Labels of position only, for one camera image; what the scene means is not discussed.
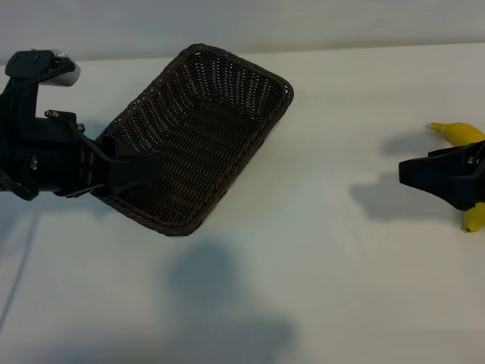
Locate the dark brown wicker basket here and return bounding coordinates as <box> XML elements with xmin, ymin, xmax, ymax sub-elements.
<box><xmin>93</xmin><ymin>43</ymin><xmax>295</xmax><ymax>238</ymax></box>

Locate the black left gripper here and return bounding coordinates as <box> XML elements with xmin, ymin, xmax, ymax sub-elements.
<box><xmin>17</xmin><ymin>109</ymin><xmax>158</xmax><ymax>199</ymax></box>

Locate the yellow banana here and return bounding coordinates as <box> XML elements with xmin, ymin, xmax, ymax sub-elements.
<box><xmin>427</xmin><ymin>121</ymin><xmax>485</xmax><ymax>233</ymax></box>

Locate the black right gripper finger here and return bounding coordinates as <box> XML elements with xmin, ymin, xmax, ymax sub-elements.
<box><xmin>399</xmin><ymin>140</ymin><xmax>485</xmax><ymax>177</ymax></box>
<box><xmin>399</xmin><ymin>172</ymin><xmax>485</xmax><ymax>210</ymax></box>

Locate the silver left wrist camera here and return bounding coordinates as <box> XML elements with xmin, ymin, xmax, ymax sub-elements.
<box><xmin>36</xmin><ymin>48</ymin><xmax>83</xmax><ymax>89</ymax></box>

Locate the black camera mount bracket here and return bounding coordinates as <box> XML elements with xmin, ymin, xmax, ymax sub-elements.
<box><xmin>3</xmin><ymin>50</ymin><xmax>64</xmax><ymax>115</ymax></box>

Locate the black braided cable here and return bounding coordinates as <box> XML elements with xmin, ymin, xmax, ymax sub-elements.
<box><xmin>0</xmin><ymin>59</ymin><xmax>77</xmax><ymax>105</ymax></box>
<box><xmin>0</xmin><ymin>168</ymin><xmax>39</xmax><ymax>201</ymax></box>

